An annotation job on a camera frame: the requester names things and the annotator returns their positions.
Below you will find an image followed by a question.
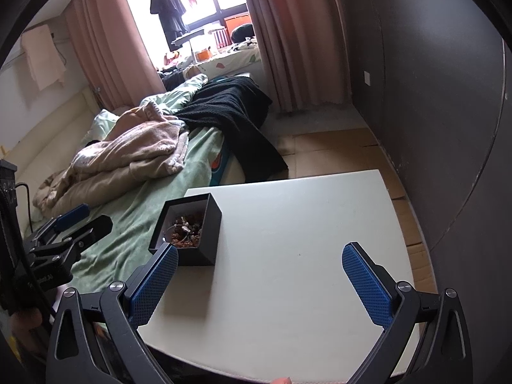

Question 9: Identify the pale green quilt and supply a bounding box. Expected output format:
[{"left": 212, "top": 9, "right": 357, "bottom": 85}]
[{"left": 138, "top": 74, "right": 209, "bottom": 117}]

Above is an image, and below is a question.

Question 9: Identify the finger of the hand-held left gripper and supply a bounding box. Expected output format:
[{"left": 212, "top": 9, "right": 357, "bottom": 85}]
[
  {"left": 24, "top": 203, "right": 89, "bottom": 245},
  {"left": 30, "top": 215, "right": 113, "bottom": 265}
]

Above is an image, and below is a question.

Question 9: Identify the black jewelry box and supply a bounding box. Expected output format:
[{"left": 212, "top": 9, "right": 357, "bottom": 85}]
[{"left": 149, "top": 193, "right": 222, "bottom": 267}]

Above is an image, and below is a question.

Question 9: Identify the black cushion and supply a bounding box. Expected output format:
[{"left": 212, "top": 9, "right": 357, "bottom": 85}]
[{"left": 232, "top": 24, "right": 255, "bottom": 43}]

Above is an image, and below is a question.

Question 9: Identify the black knitted garment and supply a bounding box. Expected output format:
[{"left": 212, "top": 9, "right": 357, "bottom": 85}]
[{"left": 176, "top": 77, "right": 289, "bottom": 182}]

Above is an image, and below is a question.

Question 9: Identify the pale green pillow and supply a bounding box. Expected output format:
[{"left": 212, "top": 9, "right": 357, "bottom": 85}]
[{"left": 86, "top": 109, "right": 121, "bottom": 142}]

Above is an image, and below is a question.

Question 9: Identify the black cable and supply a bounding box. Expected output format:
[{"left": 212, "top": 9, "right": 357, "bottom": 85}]
[{"left": 15, "top": 183, "right": 54, "bottom": 331}]

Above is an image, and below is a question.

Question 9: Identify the beige hanging towel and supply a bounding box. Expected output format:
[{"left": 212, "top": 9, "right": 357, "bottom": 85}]
[{"left": 21, "top": 24, "right": 67, "bottom": 91}]

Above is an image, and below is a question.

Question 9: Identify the person's left hand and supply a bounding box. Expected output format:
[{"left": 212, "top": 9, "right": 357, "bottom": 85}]
[{"left": 10, "top": 310, "right": 43, "bottom": 347}]

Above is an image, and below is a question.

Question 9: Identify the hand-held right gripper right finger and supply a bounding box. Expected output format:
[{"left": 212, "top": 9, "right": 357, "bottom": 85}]
[{"left": 341, "top": 242, "right": 473, "bottom": 384}]

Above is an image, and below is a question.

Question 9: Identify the green bed sheet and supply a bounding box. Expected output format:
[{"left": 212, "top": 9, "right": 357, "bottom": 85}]
[{"left": 24, "top": 126, "right": 230, "bottom": 294}]

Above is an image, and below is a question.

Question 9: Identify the orange box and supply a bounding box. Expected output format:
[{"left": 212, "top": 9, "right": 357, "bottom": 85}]
[{"left": 225, "top": 16, "right": 252, "bottom": 36}]

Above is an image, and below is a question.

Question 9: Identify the dark wardrobe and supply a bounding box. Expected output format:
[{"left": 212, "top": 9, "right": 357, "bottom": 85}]
[{"left": 332, "top": 0, "right": 512, "bottom": 273}]

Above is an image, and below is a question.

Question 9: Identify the leaf print window seat cushion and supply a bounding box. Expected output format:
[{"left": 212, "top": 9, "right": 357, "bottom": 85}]
[{"left": 176, "top": 44, "right": 261, "bottom": 77}]

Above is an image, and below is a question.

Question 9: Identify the pink fleece blanket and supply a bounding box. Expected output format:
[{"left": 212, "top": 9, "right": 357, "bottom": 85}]
[{"left": 71, "top": 102, "right": 189, "bottom": 177}]

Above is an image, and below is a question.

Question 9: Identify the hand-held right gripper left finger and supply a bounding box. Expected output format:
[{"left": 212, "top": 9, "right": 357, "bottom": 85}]
[{"left": 47, "top": 243, "right": 179, "bottom": 384}]

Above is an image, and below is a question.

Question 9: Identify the hanging black clothing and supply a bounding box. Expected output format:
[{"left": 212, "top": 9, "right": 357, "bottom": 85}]
[{"left": 149, "top": 0, "right": 188, "bottom": 41}]

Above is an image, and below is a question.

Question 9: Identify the beige duvet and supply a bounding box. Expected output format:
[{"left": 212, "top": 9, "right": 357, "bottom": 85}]
[{"left": 33, "top": 162, "right": 161, "bottom": 219}]

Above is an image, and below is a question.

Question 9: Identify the pile of beaded jewelry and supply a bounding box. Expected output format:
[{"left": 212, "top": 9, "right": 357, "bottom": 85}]
[{"left": 166, "top": 213, "right": 204, "bottom": 249}]

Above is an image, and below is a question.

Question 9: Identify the pink curtain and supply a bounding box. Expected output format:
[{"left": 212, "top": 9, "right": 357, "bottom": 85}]
[
  {"left": 240, "top": 0, "right": 353, "bottom": 113},
  {"left": 66, "top": 0, "right": 161, "bottom": 109}
]

